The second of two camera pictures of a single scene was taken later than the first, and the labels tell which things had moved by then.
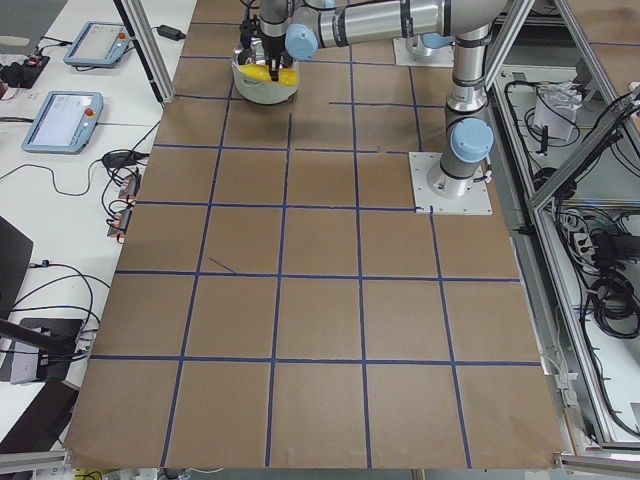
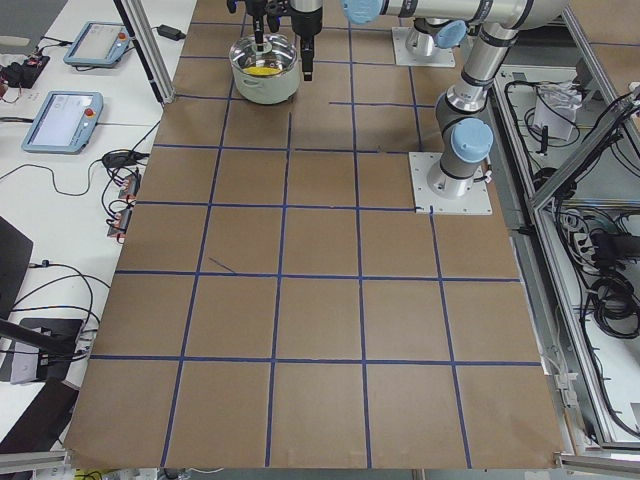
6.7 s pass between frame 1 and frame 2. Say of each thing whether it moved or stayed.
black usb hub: stayed
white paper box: stayed
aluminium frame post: stayed
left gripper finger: moved
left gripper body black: moved
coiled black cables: stayed
